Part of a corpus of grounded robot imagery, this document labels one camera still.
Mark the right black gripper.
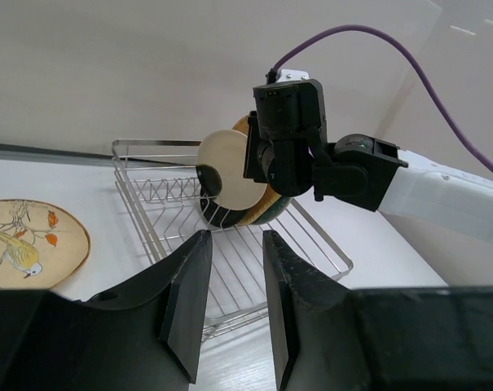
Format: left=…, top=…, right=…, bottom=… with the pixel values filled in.
left=244, top=79, right=328, bottom=196

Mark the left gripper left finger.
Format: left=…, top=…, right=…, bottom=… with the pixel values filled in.
left=0, top=230, right=213, bottom=390

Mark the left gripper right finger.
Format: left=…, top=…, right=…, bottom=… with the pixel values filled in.
left=262, top=231, right=493, bottom=390

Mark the woven bamboo square tray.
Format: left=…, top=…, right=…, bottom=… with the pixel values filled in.
left=232, top=116, right=281, bottom=226

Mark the cream plate black spot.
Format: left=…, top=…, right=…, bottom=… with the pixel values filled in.
left=196, top=130, right=266, bottom=211

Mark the black round plate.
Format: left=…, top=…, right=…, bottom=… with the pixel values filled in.
left=199, top=187, right=247, bottom=228

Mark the beige bird pattern plate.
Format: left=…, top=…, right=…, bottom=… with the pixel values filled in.
left=0, top=199, right=91, bottom=289

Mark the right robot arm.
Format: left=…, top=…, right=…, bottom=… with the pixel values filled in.
left=244, top=79, right=493, bottom=244

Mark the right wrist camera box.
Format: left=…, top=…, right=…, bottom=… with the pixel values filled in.
left=266, top=68, right=310, bottom=84

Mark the metal wire dish rack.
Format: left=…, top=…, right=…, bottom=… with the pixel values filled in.
left=112, top=139, right=354, bottom=340

